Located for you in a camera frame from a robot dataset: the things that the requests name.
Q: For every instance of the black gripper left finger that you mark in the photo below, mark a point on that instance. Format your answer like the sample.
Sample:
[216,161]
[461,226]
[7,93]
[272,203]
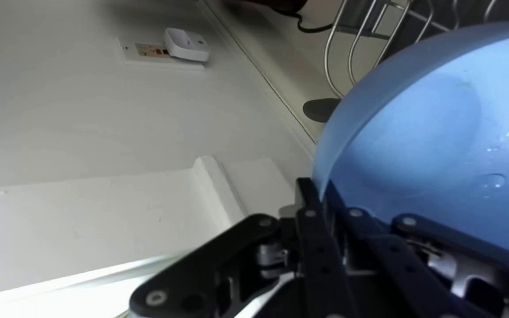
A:
[207,265]

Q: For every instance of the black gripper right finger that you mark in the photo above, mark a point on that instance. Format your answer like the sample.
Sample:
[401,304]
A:
[396,258]

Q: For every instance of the grey steel dish rack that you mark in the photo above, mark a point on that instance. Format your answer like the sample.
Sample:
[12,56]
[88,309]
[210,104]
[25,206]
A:
[322,109]

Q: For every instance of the white wall outlet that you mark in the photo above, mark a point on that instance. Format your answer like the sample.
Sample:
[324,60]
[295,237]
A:
[184,46]

